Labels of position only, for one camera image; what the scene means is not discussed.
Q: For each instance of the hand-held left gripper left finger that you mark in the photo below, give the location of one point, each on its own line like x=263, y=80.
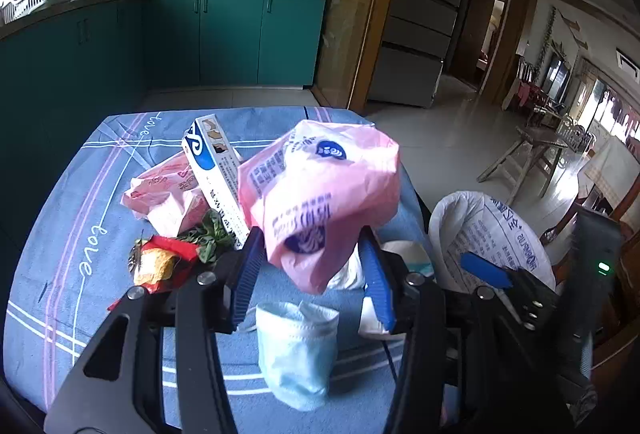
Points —
x=247, y=274

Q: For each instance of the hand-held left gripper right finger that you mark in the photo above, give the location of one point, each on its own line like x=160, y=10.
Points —
x=377, y=284

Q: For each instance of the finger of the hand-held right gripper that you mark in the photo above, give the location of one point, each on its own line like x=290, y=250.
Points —
x=485, y=270

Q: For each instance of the white plastic bag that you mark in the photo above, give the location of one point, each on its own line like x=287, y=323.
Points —
x=350, y=276

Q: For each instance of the white printed sack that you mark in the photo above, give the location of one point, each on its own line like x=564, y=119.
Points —
x=495, y=224

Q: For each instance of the white blue cardboard box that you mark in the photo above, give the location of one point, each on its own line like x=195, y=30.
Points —
x=215, y=174

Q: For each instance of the pink plastic bag blue print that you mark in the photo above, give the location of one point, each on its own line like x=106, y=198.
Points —
x=320, y=184

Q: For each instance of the green leaves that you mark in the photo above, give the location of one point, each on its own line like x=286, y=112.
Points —
x=210, y=239

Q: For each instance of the red yellow snack wrapper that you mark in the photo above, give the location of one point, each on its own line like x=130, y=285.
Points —
x=165, y=246

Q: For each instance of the blue face mask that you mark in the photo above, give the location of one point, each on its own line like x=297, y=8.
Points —
x=295, y=354

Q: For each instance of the table with white cloth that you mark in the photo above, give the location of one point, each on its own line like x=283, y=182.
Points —
x=610, y=168

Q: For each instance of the pink packet red print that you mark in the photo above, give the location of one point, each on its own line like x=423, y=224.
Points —
x=160, y=199

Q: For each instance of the wooden bench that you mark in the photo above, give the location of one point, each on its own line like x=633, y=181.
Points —
x=537, y=138

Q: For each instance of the blue striped blanket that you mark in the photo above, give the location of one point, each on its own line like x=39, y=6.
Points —
x=75, y=194

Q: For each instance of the television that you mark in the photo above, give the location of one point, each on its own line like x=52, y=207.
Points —
x=557, y=76

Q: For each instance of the wooden doorway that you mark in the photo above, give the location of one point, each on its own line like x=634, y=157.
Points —
x=480, y=33

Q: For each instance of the teal kitchen cabinets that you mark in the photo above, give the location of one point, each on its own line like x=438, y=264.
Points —
x=225, y=33

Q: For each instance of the grey refrigerator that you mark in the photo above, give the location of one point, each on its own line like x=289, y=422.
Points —
x=420, y=13

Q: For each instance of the wooden glass door frame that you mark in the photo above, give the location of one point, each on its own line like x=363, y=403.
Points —
x=360, y=13

